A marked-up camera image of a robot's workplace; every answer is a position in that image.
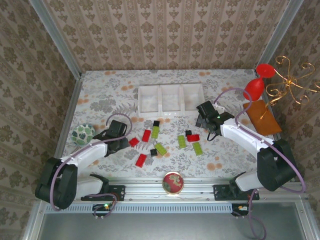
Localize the right black controller board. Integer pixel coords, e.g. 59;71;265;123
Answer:
231;203;251;217

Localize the orange brown pouch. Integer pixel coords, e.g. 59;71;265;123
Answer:
242;99;283;137

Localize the long red lego brick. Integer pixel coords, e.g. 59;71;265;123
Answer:
135;153;148;168
141;129;152;143

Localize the white slotted cable duct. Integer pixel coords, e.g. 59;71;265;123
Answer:
71;201;251;214

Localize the aluminium frame post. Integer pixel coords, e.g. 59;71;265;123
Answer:
254;0;305;73
28;0;83;80

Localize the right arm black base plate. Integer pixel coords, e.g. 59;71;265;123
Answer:
213;184;260;201

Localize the aluminium table side rail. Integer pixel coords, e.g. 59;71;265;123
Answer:
53;74;85;161

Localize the gold wire ornament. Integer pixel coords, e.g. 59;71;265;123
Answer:
259;55;320;120

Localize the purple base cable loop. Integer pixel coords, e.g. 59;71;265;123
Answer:
93;193;118;221

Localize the red plastic goblet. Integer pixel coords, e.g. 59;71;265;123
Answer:
243;63;277;102

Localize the green leaf pattern ball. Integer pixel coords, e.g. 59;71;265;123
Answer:
71;123;96;146

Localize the left black controller board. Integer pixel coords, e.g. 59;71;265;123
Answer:
92;203;112;217

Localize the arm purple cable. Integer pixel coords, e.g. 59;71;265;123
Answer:
213;87;307;238
49;112;133;212

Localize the grey metal shelf panel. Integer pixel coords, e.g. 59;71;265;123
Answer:
37;212;309;240

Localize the white plastic bin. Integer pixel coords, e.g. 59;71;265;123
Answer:
137;85;161;117
159;84;183;116
181;83;206;115

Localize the left aluminium frame post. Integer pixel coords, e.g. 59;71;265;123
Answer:
28;0;83;80

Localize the right aluminium frame post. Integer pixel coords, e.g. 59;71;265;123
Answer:
254;0;305;73

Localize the aluminium front rail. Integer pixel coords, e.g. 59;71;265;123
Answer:
74;178;305;203

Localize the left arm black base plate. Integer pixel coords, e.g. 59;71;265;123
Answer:
80;184;126;202

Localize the black controller board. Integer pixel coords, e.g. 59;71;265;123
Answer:
92;203;112;217
231;203;251;217

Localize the round tin red pattern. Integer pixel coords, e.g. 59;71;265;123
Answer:
162;171;185;195

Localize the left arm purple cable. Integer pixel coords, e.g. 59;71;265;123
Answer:
49;112;133;212

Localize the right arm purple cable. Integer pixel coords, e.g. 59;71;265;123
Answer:
213;87;307;238

